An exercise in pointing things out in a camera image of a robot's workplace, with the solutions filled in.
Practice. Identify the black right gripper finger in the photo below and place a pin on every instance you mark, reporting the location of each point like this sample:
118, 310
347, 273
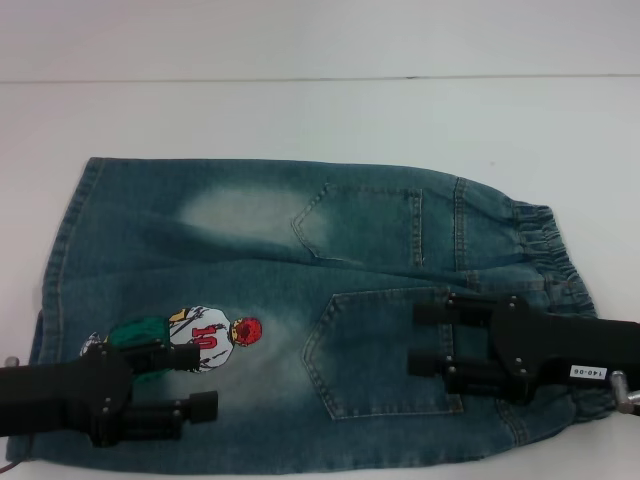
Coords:
470, 380
465, 310

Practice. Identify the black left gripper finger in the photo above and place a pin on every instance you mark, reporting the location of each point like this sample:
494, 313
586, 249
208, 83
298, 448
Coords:
170, 415
165, 357

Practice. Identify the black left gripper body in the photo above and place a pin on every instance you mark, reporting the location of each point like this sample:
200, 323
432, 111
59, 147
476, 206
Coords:
55, 395

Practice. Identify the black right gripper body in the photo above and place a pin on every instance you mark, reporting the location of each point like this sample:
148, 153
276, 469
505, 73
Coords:
560, 350

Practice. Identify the blue denim shorts basketball print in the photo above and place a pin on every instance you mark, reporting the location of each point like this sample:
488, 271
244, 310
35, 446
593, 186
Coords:
260, 250

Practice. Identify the silver left wrist metal fitting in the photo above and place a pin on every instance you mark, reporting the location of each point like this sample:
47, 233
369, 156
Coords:
11, 360

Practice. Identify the silver wrist metal fitting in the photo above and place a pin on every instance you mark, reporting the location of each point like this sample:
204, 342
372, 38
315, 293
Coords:
11, 360
627, 397

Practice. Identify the silver right wrist metal fitting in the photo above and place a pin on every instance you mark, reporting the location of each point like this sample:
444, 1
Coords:
627, 397

